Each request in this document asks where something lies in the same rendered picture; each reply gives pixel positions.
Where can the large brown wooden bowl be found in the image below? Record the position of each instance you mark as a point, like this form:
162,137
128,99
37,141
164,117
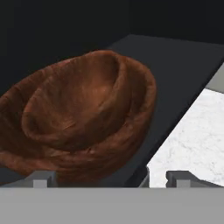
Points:
122,145

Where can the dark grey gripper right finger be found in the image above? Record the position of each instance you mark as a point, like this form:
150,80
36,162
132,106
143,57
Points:
179,176

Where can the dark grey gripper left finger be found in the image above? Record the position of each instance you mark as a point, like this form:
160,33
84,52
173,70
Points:
40,176

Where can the small brown wooden bowl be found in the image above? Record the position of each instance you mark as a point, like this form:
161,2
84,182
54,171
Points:
78,110

